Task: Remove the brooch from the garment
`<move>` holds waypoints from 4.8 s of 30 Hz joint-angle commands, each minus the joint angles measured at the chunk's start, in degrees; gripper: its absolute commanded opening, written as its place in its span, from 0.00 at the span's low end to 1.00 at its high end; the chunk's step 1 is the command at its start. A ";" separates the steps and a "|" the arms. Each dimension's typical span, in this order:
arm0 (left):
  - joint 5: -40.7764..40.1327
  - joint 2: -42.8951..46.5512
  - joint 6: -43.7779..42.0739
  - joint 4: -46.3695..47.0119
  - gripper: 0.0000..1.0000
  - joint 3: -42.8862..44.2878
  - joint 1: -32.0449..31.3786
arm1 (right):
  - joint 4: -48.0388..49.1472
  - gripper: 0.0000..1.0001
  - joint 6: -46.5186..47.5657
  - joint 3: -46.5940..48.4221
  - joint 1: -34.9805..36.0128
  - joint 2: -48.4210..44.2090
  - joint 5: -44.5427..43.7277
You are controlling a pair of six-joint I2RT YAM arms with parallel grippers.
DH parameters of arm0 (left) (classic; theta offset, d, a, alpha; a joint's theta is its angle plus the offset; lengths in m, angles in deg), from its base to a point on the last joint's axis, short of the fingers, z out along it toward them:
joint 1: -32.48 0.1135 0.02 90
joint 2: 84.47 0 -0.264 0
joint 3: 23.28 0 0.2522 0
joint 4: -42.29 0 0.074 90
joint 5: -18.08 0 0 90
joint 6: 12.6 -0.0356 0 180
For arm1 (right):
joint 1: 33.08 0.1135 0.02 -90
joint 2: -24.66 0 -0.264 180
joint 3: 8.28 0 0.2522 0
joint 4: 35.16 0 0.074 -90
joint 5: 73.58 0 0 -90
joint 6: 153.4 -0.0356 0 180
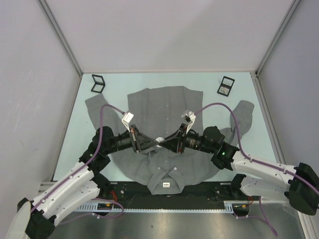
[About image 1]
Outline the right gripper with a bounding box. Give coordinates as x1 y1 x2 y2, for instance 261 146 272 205
159 123 215 154

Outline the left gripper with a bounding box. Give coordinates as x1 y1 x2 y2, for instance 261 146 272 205
104 124 158 154

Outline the grey button-up shirt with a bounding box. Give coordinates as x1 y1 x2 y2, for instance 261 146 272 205
85 86 255 193

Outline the silver crystal brooch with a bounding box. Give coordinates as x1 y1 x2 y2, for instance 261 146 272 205
221 87 229 94

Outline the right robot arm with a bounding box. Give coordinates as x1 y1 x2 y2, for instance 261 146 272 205
156 124 319 216

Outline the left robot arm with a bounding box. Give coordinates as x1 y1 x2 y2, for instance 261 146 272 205
5 126 164 239

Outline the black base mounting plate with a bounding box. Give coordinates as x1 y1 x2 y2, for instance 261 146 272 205
94 181 261 203

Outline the black display box, left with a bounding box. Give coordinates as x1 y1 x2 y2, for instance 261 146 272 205
91 74 106 94

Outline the black display box, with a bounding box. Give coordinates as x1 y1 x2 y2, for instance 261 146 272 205
217 76 235 97
91 74 106 94

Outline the black display box, right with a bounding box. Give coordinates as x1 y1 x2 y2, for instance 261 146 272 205
217 76 235 97

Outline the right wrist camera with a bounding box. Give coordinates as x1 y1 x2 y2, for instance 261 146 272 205
181 110 196 133

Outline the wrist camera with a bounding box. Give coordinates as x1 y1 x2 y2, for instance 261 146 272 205
181 110 196 133
121 111 134 130

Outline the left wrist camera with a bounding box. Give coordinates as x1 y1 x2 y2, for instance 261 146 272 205
121 111 134 130

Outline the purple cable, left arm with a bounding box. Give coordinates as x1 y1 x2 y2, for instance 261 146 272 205
29 104 125 225

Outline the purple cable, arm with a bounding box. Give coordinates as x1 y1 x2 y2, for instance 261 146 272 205
194 102 319 236
29 104 125 225

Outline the white slotted cable duct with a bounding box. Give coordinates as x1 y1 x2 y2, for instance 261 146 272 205
75 201 234 214

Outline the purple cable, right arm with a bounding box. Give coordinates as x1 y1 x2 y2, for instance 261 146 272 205
194 102 319 236

